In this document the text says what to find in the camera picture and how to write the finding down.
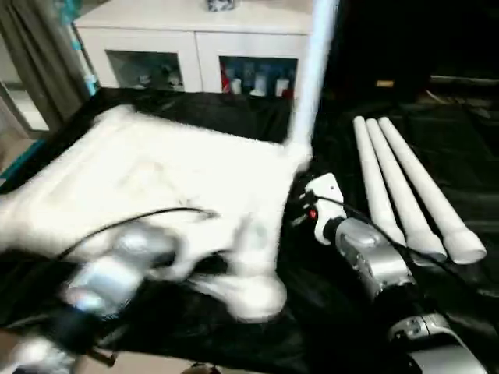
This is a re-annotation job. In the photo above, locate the grey door frame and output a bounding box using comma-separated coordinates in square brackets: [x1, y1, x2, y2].
[0, 79, 51, 133]

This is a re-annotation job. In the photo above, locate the black cabinet gold label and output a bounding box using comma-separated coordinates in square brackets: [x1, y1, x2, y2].
[323, 0, 430, 103]

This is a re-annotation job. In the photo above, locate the grey curtain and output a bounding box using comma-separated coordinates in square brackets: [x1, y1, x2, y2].
[0, 0, 94, 129]

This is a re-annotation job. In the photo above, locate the dark robot body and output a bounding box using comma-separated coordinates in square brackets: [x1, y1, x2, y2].
[186, 362, 219, 374]

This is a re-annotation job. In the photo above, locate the white plastic table leg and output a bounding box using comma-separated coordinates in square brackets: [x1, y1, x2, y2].
[286, 0, 340, 172]
[365, 118, 448, 263]
[377, 116, 487, 265]
[352, 115, 409, 249]

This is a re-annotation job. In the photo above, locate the white glass-door cabinet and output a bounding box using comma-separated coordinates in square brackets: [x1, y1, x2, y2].
[73, 0, 317, 97]

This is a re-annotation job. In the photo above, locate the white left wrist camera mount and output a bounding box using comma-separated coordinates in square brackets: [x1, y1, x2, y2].
[167, 217, 242, 284]

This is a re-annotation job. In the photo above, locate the black mat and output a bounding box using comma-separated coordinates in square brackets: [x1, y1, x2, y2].
[0, 87, 499, 374]

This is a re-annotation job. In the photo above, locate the white plastic table top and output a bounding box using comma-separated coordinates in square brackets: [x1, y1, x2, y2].
[0, 104, 313, 324]

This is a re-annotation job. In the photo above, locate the black metal stand leg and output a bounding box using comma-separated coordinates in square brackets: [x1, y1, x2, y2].
[88, 342, 119, 368]

